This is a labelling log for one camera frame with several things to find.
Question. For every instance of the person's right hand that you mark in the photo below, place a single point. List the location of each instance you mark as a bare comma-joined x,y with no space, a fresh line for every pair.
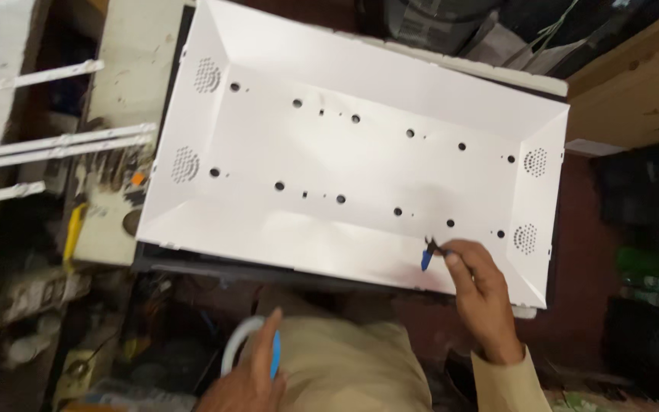
481,297

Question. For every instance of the white reflector sheet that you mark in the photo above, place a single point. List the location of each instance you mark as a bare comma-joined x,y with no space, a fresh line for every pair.
358,149

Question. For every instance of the heap of clutter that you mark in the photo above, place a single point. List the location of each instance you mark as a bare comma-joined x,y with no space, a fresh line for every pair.
43,337

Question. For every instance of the person's beige trousers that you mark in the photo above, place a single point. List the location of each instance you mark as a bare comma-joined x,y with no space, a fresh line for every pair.
335,366

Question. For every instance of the small black blue tool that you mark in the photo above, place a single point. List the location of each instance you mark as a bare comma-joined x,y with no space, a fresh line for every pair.
429,254

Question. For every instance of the white workbench slab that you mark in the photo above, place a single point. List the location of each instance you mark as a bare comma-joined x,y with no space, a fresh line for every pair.
129,86

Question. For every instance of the person's left hand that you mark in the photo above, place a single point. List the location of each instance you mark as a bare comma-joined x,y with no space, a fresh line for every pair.
249,377

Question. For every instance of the white tape roll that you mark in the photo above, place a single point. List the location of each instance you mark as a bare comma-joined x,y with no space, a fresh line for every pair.
246,349

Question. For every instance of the wooden board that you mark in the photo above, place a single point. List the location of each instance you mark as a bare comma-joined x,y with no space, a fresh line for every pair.
632,91

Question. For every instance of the white LED backlight strip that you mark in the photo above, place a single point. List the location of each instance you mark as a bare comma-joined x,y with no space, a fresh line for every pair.
6,193
38,77
60,140
60,153

